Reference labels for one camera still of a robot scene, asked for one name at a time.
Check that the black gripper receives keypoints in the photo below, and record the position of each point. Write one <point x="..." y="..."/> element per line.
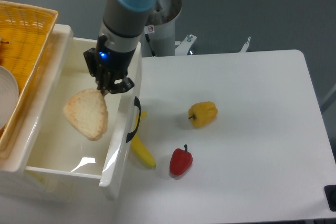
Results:
<point x="108" y="59"/>

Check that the triangle bread slice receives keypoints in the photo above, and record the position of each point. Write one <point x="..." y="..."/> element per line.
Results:
<point x="87" y="112"/>

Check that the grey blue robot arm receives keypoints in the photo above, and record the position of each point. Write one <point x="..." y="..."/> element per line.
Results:
<point x="122" y="25"/>

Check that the white upper drawer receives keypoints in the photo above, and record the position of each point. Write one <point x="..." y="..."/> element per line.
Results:
<point x="62" y="152"/>

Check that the white drawer cabinet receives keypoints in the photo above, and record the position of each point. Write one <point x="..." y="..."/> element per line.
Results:
<point x="15" y="177"/>

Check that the yellow banana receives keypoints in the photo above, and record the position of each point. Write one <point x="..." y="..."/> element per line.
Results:
<point x="142" y="153"/>

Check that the yellow woven basket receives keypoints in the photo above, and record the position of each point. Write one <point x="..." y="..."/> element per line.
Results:
<point x="27" y="29"/>

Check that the yellow bell pepper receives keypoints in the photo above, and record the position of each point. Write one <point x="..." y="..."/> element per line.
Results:
<point x="202" y="114"/>

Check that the white plate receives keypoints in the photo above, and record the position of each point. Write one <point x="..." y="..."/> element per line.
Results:
<point x="9" y="95"/>

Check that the red bell pepper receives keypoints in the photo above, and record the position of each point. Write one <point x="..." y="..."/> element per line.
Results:
<point x="180" y="162"/>

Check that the black object at table edge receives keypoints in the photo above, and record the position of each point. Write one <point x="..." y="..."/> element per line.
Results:
<point x="330" y="193"/>

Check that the black drawer handle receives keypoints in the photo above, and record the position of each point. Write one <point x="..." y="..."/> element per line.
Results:
<point x="135" y="120"/>

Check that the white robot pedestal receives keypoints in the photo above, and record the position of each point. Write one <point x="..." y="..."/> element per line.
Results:
<point x="158" y="38"/>

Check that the white metal bracket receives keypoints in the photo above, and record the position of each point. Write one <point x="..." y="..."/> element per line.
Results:
<point x="183" y="47"/>

